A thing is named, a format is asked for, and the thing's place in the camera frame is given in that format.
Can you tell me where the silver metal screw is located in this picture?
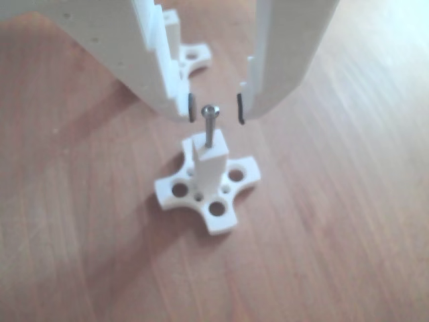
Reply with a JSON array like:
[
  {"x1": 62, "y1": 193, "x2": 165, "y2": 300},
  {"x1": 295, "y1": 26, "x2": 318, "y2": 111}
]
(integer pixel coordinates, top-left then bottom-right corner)
[{"x1": 200, "y1": 104, "x2": 221, "y2": 148}]

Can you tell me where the white printed post holder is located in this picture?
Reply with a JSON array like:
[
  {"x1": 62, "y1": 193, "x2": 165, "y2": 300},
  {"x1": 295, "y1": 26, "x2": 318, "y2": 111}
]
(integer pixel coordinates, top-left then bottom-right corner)
[
  {"x1": 154, "y1": 129, "x2": 261, "y2": 235},
  {"x1": 162, "y1": 9, "x2": 212, "y2": 80}
]

